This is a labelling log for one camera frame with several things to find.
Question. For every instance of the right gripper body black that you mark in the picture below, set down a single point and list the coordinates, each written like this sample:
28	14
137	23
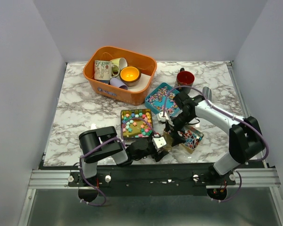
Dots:
179	122

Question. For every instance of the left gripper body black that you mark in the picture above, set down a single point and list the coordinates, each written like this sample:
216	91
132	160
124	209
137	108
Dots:
154	155

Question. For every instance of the gold round lid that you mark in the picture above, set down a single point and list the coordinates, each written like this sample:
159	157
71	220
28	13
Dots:
168	147

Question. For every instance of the gold tin round lollipops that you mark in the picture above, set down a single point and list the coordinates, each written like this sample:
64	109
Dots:
192	137

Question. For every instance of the gold tin star candies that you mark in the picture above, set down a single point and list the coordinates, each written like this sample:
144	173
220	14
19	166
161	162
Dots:
136	123

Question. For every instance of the teal tin swirl lollipops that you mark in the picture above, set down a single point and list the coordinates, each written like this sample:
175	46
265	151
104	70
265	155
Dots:
156	99

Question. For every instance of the metal scoop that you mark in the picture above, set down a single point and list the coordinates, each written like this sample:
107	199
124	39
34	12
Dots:
207	92

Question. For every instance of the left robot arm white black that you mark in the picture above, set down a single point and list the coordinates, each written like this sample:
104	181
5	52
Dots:
98	144

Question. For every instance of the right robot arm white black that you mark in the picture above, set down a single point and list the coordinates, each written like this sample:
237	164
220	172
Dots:
245	137

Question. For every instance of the black red skull mug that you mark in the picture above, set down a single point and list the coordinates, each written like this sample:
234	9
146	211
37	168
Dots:
184	78

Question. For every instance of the orange plastic bin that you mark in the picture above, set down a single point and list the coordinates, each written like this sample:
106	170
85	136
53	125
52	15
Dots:
146	64

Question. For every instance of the yellow inside dark cup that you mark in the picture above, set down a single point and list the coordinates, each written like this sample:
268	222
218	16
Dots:
130	75

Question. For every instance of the lavender cup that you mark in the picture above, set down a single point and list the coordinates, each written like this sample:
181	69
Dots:
118	83

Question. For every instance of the pale green mug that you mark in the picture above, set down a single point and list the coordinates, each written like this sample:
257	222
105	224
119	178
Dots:
118	65

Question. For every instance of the illustrated white mug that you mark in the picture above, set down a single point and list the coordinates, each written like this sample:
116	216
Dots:
102	70

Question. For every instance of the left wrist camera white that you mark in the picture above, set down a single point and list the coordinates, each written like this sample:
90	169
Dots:
159	142

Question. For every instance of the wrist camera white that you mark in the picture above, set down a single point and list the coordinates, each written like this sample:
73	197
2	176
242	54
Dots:
159	142
164	118

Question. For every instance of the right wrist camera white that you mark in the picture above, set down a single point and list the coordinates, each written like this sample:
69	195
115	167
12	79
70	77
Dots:
164	118

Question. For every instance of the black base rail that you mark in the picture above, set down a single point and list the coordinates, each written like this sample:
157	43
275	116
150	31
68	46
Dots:
153	180

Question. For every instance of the right aluminium frame rail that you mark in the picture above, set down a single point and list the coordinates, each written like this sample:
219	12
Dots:
259	177

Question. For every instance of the aluminium frame rail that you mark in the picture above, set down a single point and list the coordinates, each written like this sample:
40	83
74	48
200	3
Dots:
49	179
259	177

